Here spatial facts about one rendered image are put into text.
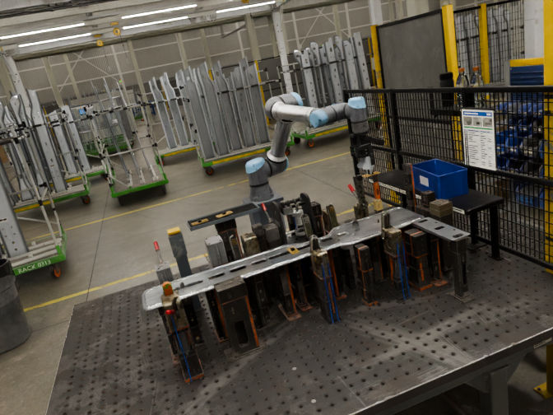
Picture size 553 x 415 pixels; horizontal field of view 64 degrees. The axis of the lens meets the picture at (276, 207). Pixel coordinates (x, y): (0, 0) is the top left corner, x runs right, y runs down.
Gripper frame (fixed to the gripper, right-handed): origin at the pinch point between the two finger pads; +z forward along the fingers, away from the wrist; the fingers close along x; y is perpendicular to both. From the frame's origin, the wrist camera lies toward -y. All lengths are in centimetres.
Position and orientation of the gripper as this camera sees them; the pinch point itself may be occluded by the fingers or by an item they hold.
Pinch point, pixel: (370, 170)
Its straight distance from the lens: 218.4
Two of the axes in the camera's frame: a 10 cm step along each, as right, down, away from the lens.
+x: 3.3, 2.4, -9.1
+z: 2.0, 9.3, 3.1
